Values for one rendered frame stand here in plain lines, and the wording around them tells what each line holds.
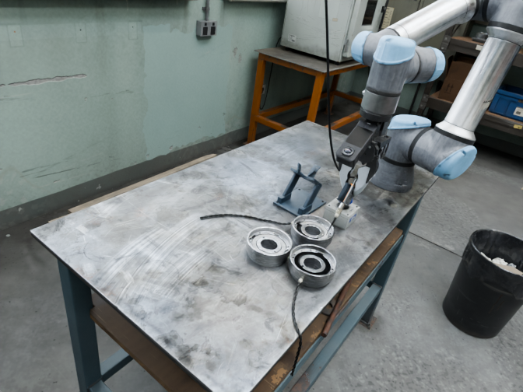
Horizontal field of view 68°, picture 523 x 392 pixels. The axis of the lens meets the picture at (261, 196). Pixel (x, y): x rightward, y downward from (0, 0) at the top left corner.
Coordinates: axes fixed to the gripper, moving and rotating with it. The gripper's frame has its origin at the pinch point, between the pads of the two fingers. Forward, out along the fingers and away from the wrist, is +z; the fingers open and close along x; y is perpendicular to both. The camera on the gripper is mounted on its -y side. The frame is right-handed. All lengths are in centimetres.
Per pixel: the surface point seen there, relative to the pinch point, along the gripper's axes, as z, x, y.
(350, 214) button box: 8.6, -0.7, 4.0
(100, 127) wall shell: 50, 165, 30
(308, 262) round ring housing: 11.7, -2.3, -17.4
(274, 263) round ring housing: 11.2, 2.6, -24.1
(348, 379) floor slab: 93, -12, 26
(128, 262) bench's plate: 13, 25, -46
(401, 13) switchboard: -15, 137, 356
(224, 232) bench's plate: 13.0, 19.0, -22.7
